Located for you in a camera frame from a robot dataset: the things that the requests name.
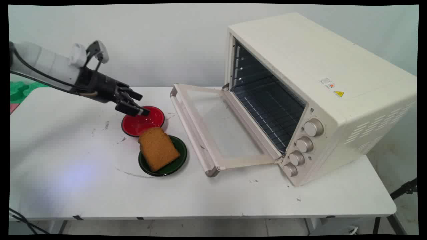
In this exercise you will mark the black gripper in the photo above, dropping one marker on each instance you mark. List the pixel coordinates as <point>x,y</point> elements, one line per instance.
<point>98,85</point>

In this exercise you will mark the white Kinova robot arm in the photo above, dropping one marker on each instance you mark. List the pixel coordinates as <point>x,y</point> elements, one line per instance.
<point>43,63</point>

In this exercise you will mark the red round plate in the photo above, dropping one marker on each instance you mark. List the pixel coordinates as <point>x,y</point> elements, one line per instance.
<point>140,123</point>

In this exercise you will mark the brown toast slice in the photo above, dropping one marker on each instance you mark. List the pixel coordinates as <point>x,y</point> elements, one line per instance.
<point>158,148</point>

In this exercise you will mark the dark green round plate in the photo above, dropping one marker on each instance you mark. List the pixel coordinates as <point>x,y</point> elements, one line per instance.
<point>176,160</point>

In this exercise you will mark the glass oven door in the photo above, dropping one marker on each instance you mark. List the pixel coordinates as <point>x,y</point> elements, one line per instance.
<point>213,123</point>

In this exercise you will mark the green foam mat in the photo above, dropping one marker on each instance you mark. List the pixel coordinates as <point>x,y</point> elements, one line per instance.
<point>20,90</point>

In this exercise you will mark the silver oven knob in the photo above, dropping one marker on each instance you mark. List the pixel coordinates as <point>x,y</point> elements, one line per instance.
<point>313,127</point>
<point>296,158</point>
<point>304,144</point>
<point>290,169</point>

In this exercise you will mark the cream toaster oven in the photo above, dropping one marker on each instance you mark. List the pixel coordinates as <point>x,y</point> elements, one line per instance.
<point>333,86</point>

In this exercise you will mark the black tripod leg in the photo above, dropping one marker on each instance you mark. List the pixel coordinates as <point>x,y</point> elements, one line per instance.
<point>398,200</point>

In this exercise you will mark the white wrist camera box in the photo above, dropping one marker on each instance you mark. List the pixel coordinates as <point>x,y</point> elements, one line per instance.
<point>100,51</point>

